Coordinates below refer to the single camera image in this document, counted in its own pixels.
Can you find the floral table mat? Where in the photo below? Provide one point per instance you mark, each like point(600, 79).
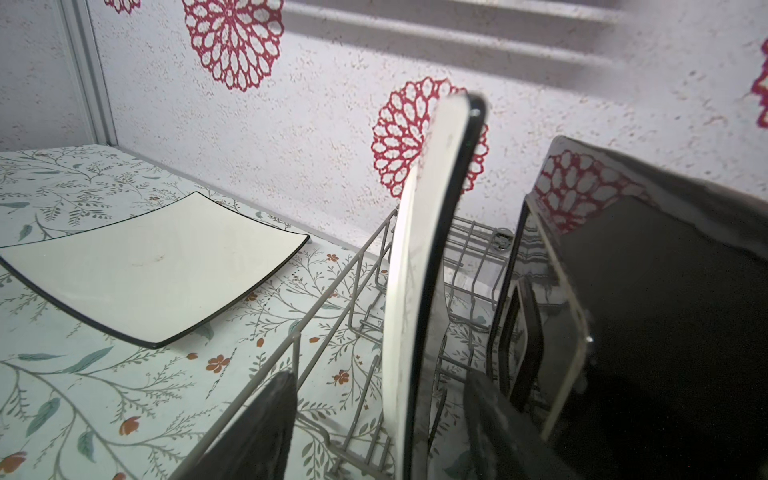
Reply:
point(78, 403)

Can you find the grey wire dish rack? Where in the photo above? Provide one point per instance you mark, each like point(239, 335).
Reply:
point(314, 407)

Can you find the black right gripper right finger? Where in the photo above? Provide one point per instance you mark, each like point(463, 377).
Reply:
point(503, 444)

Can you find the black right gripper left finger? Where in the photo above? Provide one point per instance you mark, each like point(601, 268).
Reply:
point(257, 446)

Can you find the white square plate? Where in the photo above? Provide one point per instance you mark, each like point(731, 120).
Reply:
point(416, 314)
point(154, 278)

